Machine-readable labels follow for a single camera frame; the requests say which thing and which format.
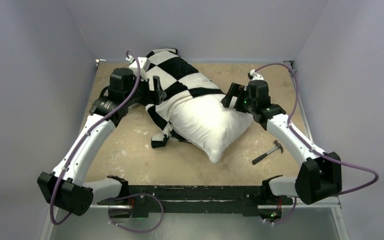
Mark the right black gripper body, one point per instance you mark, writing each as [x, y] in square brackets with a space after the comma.
[232, 96]

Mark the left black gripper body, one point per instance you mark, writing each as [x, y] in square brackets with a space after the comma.
[143, 95]

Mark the black white checkered pillowcase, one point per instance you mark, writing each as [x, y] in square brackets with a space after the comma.
[181, 82]

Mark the white pillow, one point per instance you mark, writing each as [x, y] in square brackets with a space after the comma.
[207, 124]

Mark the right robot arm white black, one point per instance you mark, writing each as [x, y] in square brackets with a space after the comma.
[320, 172]

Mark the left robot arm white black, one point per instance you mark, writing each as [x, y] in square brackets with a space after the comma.
[65, 187]

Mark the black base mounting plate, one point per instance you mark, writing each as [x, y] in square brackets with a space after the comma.
[247, 200]

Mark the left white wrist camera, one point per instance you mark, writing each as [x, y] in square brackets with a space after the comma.
[139, 68]

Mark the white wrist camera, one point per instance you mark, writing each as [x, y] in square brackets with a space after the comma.
[139, 68]
[253, 75]

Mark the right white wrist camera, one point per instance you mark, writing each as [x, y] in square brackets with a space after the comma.
[253, 75]

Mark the black handled hammer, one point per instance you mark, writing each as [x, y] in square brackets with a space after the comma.
[278, 146]

